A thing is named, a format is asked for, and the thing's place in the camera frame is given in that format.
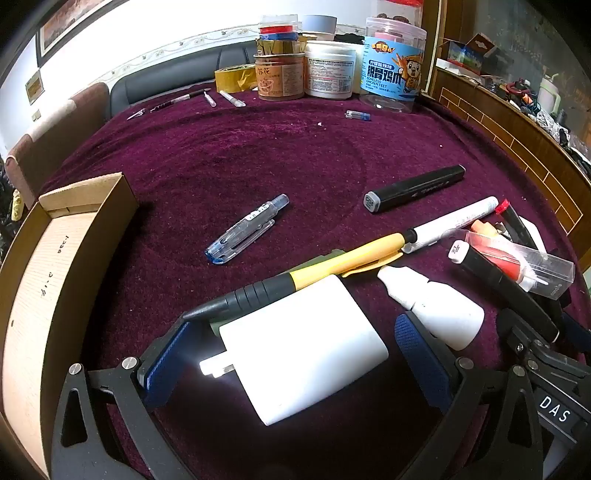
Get white charger adapter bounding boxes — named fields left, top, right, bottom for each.
left=198, top=274, right=389, bottom=428

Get black marker with grey cap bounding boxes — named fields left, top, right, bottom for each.
left=363, top=164, right=467, bottom=215

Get cardboard box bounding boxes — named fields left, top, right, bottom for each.
left=0, top=172, right=140, bottom=480

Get framed wall picture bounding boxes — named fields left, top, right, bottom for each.
left=36, top=0, right=136, bottom=57

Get orange highlighter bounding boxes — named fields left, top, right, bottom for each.
left=470, top=220, right=509, bottom=241

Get yellow tape roll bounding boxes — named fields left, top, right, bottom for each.
left=214, top=64, right=259, bottom=93

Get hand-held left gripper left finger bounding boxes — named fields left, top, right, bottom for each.
left=51, top=318, right=205, bottom=480

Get white kettle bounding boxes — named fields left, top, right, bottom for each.
left=537, top=75, right=563, bottom=112

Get black marker with red cap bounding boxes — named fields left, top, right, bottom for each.
left=494, top=199, right=542, bottom=253

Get white marker pen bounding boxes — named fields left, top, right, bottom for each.
left=401, top=196, right=500, bottom=254

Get yellow and black pen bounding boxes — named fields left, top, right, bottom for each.
left=181, top=231, right=417, bottom=324

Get black marker with white cap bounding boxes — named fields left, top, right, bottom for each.
left=446, top=239, right=562, bottom=345

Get olive green object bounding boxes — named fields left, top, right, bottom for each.
left=210, top=248, right=348, bottom=337

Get white jar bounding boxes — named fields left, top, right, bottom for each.
left=304, top=40, right=359, bottom=99

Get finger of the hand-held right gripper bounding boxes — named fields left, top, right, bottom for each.
left=499, top=307, right=591, bottom=394
left=560, top=294, right=591, bottom=343

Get red and blue tape rolls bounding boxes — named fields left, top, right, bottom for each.
left=258, top=14, right=301, bottom=42

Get thin black pen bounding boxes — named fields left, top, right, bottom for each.
left=150, top=88, right=212, bottom=113

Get wooden cabinet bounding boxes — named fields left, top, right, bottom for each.
left=428, top=66, right=591, bottom=241

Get small white bottle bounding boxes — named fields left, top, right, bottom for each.
left=377, top=266, right=485, bottom=350

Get clear jar with blue label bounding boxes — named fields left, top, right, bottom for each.
left=359, top=17, right=428, bottom=114

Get maroon tablecloth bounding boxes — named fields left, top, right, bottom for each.
left=37, top=88, right=583, bottom=480

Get clear blue pen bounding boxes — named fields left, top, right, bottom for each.
left=204, top=194, right=291, bottom=267

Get clear plastic case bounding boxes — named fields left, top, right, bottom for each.
left=464, top=230, right=576, bottom=299

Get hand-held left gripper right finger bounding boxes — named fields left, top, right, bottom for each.
left=394, top=311, right=546, bottom=480

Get black leather sofa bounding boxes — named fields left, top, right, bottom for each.
left=109, top=41, right=260, bottom=123

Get brown jar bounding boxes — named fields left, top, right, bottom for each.
left=253, top=39, right=308, bottom=102

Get brown chair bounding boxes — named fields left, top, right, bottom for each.
left=4, top=82, right=112, bottom=209

